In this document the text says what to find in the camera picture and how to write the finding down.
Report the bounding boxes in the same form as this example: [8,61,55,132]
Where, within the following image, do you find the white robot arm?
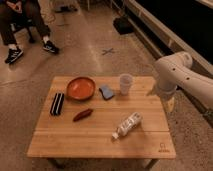
[154,51,213,110]

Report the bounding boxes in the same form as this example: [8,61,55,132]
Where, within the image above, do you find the orange ceramic bowl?
[66,77,96,101]

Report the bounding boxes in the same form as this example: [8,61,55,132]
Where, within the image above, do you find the translucent plastic cup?
[119,74,133,95]

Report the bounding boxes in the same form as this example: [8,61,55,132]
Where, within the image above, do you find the blue sponge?
[99,85,114,100]

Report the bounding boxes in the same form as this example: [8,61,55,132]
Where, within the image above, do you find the red-brown sweet potato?
[73,109,93,122]

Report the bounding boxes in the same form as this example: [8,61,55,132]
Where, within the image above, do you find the wooden table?
[27,76,176,161]

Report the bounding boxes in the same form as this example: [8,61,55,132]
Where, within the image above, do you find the black bag on floor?
[113,17,133,35]

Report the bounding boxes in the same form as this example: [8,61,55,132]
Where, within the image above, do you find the seated person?
[0,0,59,64]

